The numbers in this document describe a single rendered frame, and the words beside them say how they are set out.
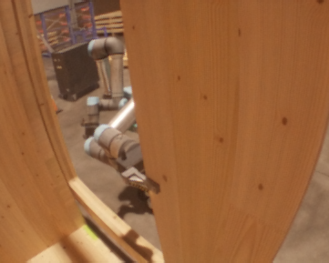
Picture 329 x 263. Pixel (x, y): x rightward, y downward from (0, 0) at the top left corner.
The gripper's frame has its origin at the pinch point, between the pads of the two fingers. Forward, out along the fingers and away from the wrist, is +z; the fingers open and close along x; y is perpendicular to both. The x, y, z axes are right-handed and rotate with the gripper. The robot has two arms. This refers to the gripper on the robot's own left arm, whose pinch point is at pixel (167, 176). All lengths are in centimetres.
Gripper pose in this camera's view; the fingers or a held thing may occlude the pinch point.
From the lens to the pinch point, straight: 67.3
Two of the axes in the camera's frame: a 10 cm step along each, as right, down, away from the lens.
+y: -0.9, -8.4, -5.4
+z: 7.0, 3.3, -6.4
